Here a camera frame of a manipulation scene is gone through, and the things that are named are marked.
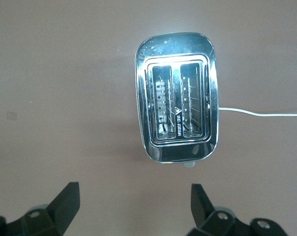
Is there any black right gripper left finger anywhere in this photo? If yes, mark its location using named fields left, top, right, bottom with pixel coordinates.
left=0, top=181, right=80, bottom=236

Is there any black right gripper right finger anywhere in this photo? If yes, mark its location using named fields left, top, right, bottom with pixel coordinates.
left=189, top=183, right=289, bottom=236

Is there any chrome two-slot toaster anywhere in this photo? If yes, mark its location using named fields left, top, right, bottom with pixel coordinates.
left=135, top=32, right=219, bottom=168

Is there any white toaster power cord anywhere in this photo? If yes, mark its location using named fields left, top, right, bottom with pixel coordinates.
left=218, top=107, right=297, bottom=118

